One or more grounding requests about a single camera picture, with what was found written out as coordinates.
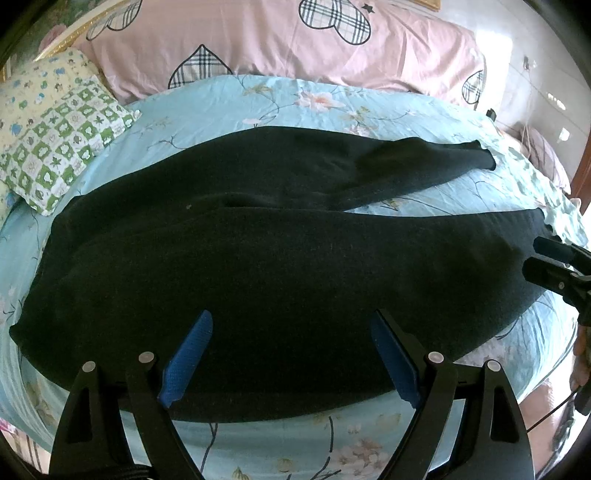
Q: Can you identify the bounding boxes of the black pants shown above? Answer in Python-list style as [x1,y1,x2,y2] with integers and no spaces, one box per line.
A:
[9,127,552,422]

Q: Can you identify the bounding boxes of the gold framed landscape painting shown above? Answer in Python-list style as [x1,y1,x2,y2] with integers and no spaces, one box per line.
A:
[2,0,442,82]

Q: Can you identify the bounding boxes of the person right hand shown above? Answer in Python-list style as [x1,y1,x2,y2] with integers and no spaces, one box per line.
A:
[570,325,590,391]

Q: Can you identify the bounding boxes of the black cable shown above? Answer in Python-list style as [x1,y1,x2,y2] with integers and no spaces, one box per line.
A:
[526,389,583,434]

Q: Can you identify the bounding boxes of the light blue floral bedsheet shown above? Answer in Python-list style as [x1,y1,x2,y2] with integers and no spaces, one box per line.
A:
[1,76,590,479]

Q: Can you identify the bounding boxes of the green white checkered pillow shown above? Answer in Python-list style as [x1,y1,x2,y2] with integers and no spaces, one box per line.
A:
[1,76,141,216]

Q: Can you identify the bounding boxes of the yellow cartoon print pillow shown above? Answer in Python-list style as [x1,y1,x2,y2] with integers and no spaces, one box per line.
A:
[0,46,100,218]

